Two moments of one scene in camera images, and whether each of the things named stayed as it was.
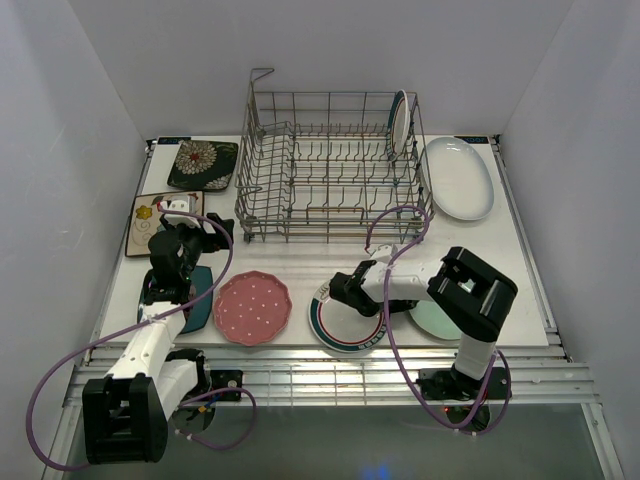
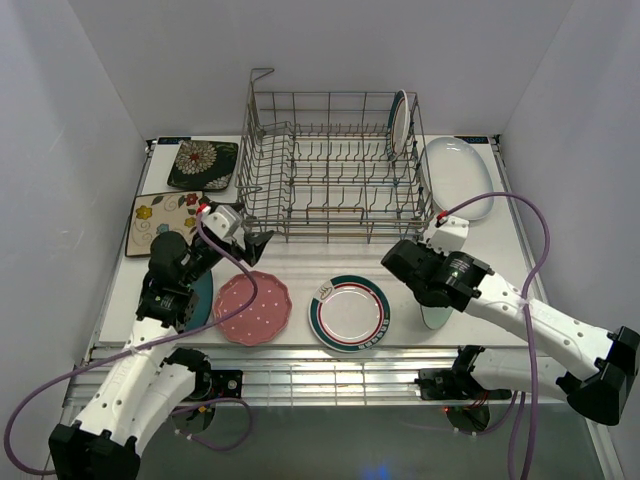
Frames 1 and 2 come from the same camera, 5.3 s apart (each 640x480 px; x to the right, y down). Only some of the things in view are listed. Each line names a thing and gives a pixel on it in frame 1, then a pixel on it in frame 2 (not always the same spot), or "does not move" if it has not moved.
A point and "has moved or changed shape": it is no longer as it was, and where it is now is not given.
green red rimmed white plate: (399, 125) does not move
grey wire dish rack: (333, 167) does not move
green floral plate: (430, 316) has moved or changed shape
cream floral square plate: (144, 220) does not move
